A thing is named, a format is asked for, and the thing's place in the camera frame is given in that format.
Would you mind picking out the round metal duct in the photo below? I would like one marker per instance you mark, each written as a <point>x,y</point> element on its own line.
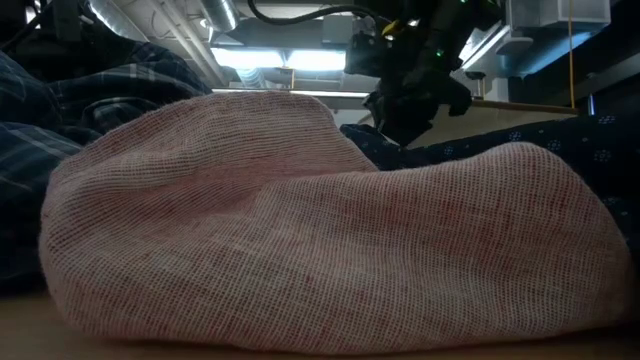
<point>220,12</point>

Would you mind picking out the flexible silver duct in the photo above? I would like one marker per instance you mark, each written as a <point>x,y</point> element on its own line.
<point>115,17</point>

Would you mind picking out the blue plaid shirt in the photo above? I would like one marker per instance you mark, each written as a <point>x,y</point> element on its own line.
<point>30,150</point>

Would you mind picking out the grey ceiling unit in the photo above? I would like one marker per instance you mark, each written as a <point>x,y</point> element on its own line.
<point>340,30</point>

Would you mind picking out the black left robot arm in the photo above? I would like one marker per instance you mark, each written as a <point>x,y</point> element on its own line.
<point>67,17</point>

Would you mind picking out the bright ceiling light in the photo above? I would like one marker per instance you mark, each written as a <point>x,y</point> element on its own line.
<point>250,58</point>

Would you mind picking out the blue lit vertical strip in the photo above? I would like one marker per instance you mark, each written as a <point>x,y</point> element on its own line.
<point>591,105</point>

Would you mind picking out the pink woven garment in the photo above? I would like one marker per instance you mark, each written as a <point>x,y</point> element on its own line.
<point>300,225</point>

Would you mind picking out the navy dotted garment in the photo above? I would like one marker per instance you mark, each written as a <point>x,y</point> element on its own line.
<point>575,140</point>

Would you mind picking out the white ceiling box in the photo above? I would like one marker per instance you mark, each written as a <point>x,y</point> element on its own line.
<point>555,12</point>

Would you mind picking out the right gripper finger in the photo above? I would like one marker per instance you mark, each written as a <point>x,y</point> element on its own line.
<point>452,97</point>
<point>400,115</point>

